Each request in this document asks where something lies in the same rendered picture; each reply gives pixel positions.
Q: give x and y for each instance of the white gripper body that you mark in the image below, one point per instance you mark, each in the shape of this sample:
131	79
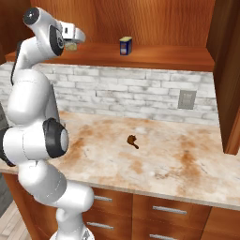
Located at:
79	35

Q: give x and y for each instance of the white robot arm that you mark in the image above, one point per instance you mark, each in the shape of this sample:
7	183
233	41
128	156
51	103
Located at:
29	93

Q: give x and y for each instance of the wooden cabinet door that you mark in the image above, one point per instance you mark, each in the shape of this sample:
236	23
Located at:
12	18
226	72

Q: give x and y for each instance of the pale tan can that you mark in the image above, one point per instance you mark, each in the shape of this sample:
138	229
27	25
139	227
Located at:
71	46

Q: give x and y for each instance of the blue can with yellow lid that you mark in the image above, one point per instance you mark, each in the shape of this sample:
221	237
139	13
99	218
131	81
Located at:
125	46

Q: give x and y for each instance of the small brown object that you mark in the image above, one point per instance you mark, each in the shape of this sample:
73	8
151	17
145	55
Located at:
132	140

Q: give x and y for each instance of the wooden drawer front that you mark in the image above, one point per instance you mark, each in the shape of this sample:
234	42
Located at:
172	200
120	203
187	231
120	226

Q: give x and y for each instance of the wooden cupboard door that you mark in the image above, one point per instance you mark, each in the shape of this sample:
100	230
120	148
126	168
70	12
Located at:
223	225

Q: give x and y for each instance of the wooden wall cabinet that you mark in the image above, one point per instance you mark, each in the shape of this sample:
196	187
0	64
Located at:
150	28

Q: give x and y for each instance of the grey wall outlet plate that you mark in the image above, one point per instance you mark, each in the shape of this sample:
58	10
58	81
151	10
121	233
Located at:
187	99

